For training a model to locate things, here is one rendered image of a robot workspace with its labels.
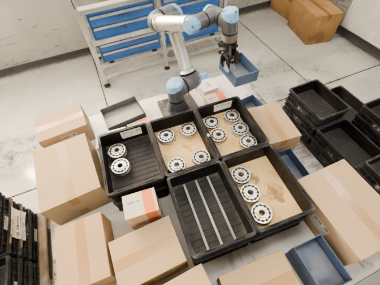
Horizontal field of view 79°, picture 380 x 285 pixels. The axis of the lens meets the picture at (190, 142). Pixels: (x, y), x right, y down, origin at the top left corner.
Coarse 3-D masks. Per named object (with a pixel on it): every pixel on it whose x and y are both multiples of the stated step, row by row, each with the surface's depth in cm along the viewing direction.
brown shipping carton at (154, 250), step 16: (160, 224) 110; (128, 240) 107; (144, 240) 106; (160, 240) 106; (176, 240) 106; (112, 256) 103; (128, 256) 103; (144, 256) 102; (160, 256) 102; (176, 256) 102; (128, 272) 99; (144, 272) 99; (160, 272) 99
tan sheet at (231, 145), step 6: (216, 114) 154; (222, 114) 154; (222, 120) 150; (240, 120) 150; (222, 126) 148; (228, 126) 147; (228, 132) 144; (228, 138) 142; (234, 138) 142; (216, 144) 140; (222, 144) 139; (228, 144) 139; (234, 144) 139; (222, 150) 137; (228, 150) 137; (234, 150) 136
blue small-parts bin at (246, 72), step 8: (240, 56) 144; (240, 64) 146; (248, 64) 139; (224, 72) 139; (232, 72) 131; (240, 72) 141; (248, 72) 141; (256, 72) 132; (232, 80) 133; (240, 80) 131; (248, 80) 134
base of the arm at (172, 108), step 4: (184, 100) 164; (168, 104) 164; (172, 104) 160; (176, 104) 160; (180, 104) 161; (184, 104) 165; (168, 108) 165; (172, 108) 163; (176, 108) 162; (180, 108) 162; (184, 108) 164; (172, 112) 164; (176, 112) 163
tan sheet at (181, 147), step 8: (168, 128) 148; (176, 128) 148; (176, 136) 144; (160, 144) 141; (176, 144) 141; (184, 144) 141; (192, 144) 140; (200, 144) 140; (168, 152) 138; (176, 152) 137; (184, 152) 137; (192, 152) 137; (168, 160) 134; (184, 160) 134
